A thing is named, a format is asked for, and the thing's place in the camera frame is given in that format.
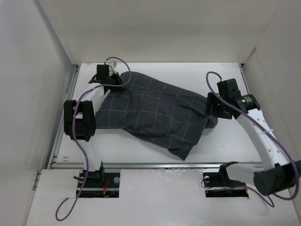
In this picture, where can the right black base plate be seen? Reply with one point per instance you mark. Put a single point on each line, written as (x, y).
(218, 185)

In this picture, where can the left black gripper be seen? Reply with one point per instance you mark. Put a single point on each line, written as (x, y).
(116, 76)

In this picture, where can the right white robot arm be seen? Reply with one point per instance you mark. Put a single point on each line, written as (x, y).
(280, 171)

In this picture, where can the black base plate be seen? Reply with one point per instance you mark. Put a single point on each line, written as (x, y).
(218, 185)
(101, 185)

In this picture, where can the dark grey checked pillowcase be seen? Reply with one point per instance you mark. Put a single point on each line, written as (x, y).
(156, 112)

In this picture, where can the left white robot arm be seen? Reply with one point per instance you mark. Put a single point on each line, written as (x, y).
(79, 121)

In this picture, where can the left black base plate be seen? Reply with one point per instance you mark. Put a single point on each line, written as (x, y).
(101, 185)

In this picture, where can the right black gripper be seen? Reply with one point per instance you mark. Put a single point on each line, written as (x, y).
(212, 99)

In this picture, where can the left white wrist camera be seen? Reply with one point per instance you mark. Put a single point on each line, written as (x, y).
(112, 64)

